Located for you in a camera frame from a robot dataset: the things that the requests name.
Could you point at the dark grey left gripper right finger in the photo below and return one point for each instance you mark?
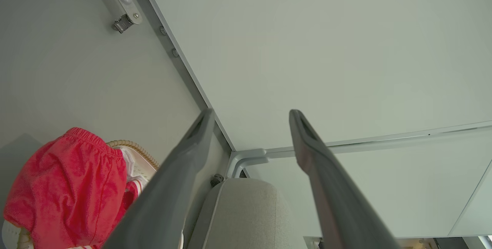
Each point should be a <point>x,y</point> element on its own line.
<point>330,195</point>

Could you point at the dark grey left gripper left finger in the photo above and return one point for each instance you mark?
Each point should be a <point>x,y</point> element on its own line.
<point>169,195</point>

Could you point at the red garment with white stripes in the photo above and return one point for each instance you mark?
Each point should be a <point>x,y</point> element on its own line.
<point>69,187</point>

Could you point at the white cloth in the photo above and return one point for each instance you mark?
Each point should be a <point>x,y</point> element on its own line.
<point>128,164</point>

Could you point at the wicker laundry basket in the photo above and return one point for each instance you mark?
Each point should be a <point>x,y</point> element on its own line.
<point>135,147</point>

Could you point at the grey fabric chair back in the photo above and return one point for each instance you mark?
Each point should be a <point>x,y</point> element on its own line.
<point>246,214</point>

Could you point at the small round metal bolt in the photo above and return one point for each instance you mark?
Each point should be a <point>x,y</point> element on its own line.
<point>175,53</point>
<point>163,30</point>

